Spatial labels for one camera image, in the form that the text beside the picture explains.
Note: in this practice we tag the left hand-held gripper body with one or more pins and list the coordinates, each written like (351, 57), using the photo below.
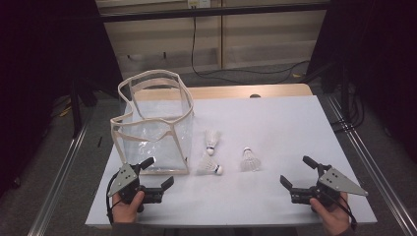
(126, 182)

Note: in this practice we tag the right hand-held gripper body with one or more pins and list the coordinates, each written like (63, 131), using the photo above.
(337, 183)

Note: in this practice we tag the clear plastic bag beige trim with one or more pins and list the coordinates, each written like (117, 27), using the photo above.
(157, 144)

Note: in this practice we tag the white feather shuttlecock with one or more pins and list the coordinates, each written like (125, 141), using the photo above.
(211, 139)
(206, 166)
(250, 161)

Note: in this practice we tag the person's left hand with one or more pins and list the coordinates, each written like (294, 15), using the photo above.
(126, 211)

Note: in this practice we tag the person's right hand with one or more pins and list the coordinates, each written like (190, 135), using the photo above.
(334, 218)

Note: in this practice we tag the white table mat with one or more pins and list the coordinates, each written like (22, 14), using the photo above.
(278, 131)

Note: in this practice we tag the small black floor object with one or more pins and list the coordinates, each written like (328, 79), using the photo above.
(99, 141)

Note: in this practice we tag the dark round table grommet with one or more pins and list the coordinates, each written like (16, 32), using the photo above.
(255, 96)

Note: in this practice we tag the black metal stand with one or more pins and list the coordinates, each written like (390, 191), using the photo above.
(76, 111)

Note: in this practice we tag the yellow floor object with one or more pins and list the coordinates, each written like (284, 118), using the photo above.
(65, 111)

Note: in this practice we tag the light wooden cabinet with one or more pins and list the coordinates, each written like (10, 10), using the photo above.
(262, 42)

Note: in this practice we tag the black curtain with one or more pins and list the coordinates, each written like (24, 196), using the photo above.
(377, 49)
(32, 65)

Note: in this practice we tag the black horizontal bar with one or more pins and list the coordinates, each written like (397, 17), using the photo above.
(229, 11)

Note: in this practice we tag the metal floor rail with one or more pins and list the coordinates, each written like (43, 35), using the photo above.
(370, 167)
(59, 183)

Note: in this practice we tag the white wall outlet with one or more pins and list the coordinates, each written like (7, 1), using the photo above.
(198, 3)

